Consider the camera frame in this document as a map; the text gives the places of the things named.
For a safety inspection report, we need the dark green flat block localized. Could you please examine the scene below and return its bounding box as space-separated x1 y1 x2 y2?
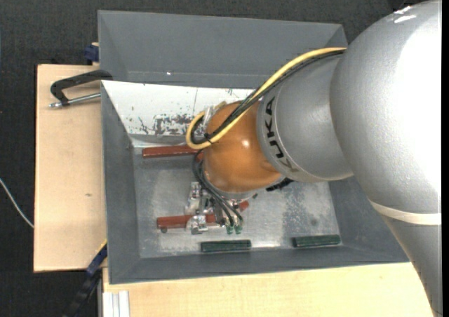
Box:
200 239 253 253
292 234 342 248

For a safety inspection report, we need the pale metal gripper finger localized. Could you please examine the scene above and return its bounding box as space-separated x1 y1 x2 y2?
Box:
184 181 206 216
189 215 209 236

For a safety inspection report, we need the pale wood flat board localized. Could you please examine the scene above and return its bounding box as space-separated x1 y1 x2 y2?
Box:
33 62 108 273

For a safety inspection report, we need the grey metal bin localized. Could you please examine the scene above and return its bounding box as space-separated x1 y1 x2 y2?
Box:
97 9 410 285

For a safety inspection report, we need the red-brown flat block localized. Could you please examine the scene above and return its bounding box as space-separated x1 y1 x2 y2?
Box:
156 200 250 234
142 144 205 163

